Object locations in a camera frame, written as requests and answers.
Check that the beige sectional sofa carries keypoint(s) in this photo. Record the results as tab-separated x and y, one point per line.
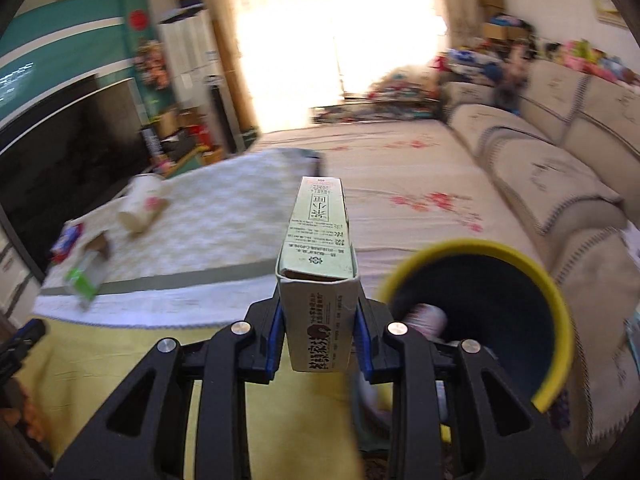
560	175

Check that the low table with clutter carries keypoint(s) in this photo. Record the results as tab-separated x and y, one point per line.
380	100

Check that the stack of cardboard boxes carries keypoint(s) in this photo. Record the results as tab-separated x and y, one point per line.
500	15

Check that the clear bottle with green label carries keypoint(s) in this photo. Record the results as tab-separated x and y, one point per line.
85	275

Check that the large black television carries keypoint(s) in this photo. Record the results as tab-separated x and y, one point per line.
65	170

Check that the artificial flower decoration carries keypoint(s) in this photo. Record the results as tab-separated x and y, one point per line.
152	65

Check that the red round wall decoration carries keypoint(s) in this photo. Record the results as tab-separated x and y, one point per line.
138	20

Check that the black tower fan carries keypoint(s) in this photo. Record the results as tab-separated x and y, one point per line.
222	115

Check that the trash bin with yellow rim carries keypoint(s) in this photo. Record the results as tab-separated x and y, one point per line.
490	310

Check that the white standing air conditioner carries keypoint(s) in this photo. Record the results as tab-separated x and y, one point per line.
192	55

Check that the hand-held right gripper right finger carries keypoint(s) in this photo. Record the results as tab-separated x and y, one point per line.
362	340

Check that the open cardboard boxes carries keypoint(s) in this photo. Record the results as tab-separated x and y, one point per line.
175	125

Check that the cream sheer curtains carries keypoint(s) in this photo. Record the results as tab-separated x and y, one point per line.
280	35

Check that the long beige carton box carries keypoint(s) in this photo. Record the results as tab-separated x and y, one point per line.
317	240

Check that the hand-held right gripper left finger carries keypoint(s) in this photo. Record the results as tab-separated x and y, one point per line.
274	332

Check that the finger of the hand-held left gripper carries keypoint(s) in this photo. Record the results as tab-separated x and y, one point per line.
25	340

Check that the beige floral floor mat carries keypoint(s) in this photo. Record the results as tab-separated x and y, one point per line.
410	185

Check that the blue card box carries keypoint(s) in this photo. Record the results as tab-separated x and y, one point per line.
67	240

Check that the yellow white printed tablecloth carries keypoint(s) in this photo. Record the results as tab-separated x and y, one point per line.
200	220

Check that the pile of plush toys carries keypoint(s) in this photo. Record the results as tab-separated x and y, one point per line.
595	57

